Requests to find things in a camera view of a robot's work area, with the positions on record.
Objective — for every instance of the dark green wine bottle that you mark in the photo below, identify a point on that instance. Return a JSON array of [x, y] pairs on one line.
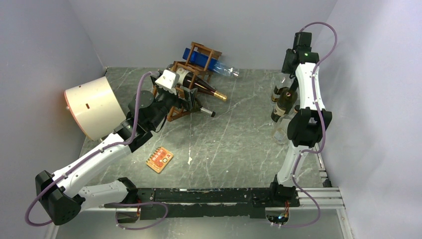
[[284, 103]]

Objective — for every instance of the white cone lamp shade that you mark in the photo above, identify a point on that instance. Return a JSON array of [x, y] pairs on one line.
[[95, 108]]

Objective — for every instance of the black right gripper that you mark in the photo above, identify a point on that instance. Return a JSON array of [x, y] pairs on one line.
[[285, 68]]

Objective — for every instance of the brown wooden wine rack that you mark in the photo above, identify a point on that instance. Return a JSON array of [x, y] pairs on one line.
[[198, 59]]

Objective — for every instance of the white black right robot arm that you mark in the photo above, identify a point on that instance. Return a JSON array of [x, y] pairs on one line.
[[302, 108]]

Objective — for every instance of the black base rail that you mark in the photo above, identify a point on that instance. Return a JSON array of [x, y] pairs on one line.
[[211, 202]]

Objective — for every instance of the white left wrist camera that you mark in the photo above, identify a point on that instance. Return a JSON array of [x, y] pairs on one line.
[[168, 80]]

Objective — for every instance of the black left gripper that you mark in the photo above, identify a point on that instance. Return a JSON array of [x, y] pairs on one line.
[[186, 102]]

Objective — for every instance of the brown bottle gold foil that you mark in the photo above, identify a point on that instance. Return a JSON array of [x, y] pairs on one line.
[[187, 77]]

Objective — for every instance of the clear bottle white label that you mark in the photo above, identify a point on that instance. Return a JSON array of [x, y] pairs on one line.
[[279, 134]]

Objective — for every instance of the green bottle silver cap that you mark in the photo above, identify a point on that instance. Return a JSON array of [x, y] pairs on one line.
[[199, 108]]

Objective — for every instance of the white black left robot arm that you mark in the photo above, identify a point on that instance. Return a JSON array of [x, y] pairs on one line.
[[65, 193]]

